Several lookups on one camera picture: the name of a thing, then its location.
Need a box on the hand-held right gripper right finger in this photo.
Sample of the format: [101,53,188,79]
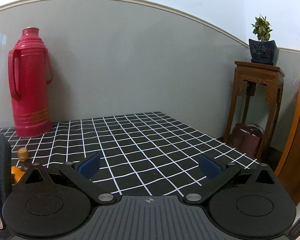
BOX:
[183,154,277,204]

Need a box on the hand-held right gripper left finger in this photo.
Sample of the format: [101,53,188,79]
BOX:
[21,153,117,205]

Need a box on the orange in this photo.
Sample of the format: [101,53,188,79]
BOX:
[11,166,25,185]

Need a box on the brown cork stopper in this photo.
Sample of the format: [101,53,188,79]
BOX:
[17,148,29,161]

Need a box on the brown bag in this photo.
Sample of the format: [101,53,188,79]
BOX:
[230,123,263,158]

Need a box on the black white grid tablecloth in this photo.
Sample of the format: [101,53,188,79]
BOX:
[0,111,262,197]

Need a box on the wooden cabinet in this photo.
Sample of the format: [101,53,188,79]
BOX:
[274,72,300,205]

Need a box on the carved wooden plant stand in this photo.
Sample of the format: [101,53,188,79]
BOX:
[222,60,285,162]

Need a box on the red thermos flask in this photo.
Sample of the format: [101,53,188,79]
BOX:
[7,27,53,138]

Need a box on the dark blue flower pot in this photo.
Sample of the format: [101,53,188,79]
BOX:
[248,39,280,66]

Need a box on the green potted plant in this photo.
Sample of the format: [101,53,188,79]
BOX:
[251,14,273,42]

